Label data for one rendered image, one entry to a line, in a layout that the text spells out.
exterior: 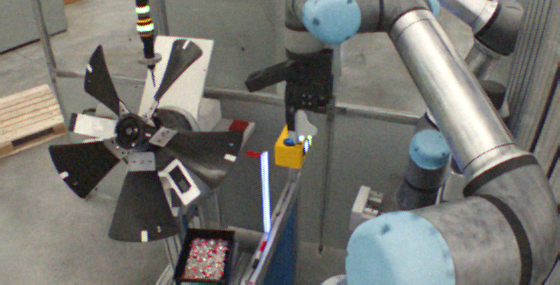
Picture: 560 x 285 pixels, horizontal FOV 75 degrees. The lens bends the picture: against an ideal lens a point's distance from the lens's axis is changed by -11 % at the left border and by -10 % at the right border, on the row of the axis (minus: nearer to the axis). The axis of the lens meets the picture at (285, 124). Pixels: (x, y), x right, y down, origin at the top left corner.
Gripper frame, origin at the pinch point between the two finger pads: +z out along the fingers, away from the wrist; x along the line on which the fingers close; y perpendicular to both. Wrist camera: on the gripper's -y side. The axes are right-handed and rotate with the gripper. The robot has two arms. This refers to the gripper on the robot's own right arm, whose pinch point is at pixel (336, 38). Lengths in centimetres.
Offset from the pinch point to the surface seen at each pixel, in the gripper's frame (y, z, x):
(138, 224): -52, 50, -45
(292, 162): -12.8, 47.1, -3.5
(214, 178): -29, 34, -34
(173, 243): -63, 93, -17
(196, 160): -36, 31, -31
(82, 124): -94, 36, -18
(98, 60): -81, 9, -15
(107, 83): -75, 16, -19
